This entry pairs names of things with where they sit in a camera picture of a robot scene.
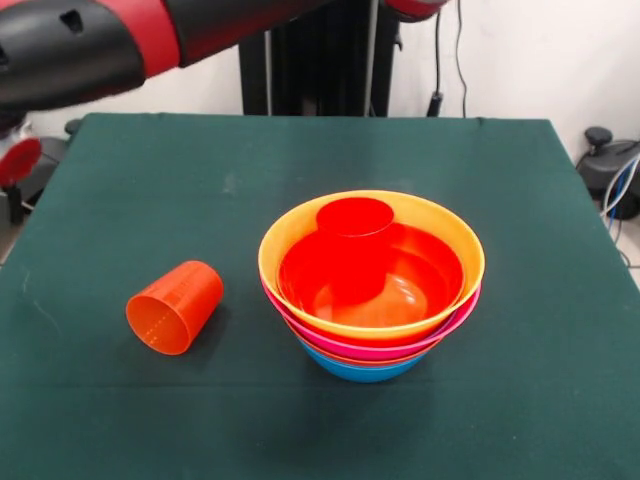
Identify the large red bowl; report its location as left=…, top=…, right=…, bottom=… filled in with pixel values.
left=277, top=222, right=466, bottom=331

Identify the dark green table cloth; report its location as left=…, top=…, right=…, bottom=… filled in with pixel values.
left=0, top=112, right=640, bottom=480

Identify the blue cable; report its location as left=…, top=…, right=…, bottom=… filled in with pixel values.
left=599, top=152, right=640, bottom=271

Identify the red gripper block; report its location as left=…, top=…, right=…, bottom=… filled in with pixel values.
left=0, top=138, right=43, bottom=226

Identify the red plastic cup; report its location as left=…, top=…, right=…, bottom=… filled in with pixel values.
left=315, top=197, right=396, bottom=305

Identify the large pink bowl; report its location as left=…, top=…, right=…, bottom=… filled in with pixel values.
left=259, top=272, right=482, bottom=357

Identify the large yellow bowl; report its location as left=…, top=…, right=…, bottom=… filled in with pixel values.
left=257, top=189, right=486, bottom=344

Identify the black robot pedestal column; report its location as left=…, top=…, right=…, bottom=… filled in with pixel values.
left=238, top=0, right=404, bottom=118

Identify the thin black hanging cable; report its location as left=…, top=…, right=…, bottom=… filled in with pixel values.
left=453, top=0, right=469, bottom=119

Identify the black hanging cable with plug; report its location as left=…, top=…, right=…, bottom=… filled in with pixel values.
left=426, top=9, right=446, bottom=118

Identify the orange ribbed cup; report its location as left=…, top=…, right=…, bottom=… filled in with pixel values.
left=125, top=259, right=225, bottom=357

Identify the large blue bowl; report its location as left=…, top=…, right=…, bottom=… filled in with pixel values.
left=298, top=333, right=432, bottom=385

